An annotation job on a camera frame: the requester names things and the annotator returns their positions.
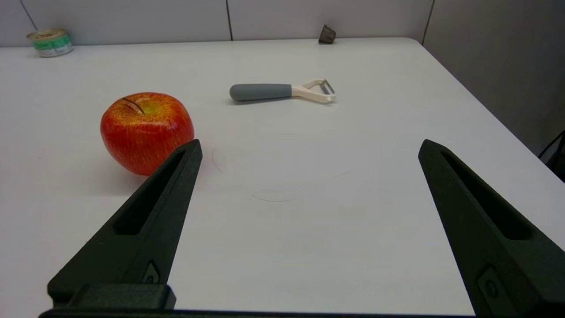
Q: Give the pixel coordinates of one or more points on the red apple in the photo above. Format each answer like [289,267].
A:
[145,132]

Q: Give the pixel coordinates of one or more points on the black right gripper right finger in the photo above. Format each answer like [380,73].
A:
[490,229]

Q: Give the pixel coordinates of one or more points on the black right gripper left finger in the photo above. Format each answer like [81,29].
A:
[150,221]

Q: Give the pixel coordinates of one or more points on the green labelled tin can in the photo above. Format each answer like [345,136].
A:
[51,43]

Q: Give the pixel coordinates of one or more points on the small dark grey cup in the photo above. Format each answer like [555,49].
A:
[327,34]

